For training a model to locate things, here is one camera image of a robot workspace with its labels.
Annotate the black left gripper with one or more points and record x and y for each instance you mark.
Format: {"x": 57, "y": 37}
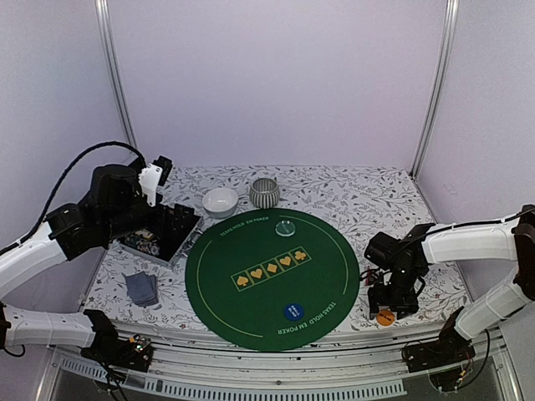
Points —
{"x": 162, "y": 227}

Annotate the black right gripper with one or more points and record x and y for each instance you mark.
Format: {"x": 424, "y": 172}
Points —
{"x": 379, "y": 298}

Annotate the orange big blind button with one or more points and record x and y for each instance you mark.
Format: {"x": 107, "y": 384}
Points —
{"x": 385, "y": 318}

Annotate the blue small blind button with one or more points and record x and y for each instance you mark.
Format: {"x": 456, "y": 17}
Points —
{"x": 293, "y": 312}

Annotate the clear acrylic dealer button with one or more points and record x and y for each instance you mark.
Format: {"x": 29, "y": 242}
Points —
{"x": 285, "y": 228}

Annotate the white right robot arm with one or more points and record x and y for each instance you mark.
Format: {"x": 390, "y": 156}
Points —
{"x": 399, "y": 263}

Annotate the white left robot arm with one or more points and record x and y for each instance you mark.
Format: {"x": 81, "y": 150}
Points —
{"x": 122, "y": 204}

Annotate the aluminium poker chip case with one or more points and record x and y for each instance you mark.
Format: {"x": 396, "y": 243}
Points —
{"x": 170, "y": 248}

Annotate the boxed card deck in case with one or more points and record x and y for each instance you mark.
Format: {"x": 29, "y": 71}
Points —
{"x": 144, "y": 236}

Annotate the black triangular all-in marker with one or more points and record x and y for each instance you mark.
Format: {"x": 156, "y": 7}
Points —
{"x": 371, "y": 276}

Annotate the poker chip row lower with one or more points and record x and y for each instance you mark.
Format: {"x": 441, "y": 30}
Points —
{"x": 143, "y": 245}

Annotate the white ceramic bowl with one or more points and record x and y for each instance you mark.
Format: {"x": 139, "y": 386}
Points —
{"x": 220, "y": 203}

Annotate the grey playing card deck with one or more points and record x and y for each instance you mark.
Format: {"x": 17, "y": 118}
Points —
{"x": 141, "y": 288}

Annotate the striped grey ceramic cup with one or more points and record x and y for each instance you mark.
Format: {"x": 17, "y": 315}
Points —
{"x": 264, "y": 193}

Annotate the floral white tablecloth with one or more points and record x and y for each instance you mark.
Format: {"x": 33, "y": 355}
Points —
{"x": 357, "y": 201}

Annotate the round green poker mat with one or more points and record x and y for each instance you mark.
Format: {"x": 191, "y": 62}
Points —
{"x": 240, "y": 274}

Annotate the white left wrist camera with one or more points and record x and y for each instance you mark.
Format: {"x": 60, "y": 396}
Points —
{"x": 149, "y": 180}

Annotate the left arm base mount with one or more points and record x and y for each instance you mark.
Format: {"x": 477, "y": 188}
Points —
{"x": 135, "y": 353}

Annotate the left aluminium frame post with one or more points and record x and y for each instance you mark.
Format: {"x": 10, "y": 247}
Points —
{"x": 112, "y": 65}

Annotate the aluminium frame post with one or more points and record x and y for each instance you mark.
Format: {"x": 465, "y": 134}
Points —
{"x": 444, "y": 56}
{"x": 112, "y": 65}

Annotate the right aluminium frame post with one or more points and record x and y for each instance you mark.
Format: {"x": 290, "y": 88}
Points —
{"x": 444, "y": 56}

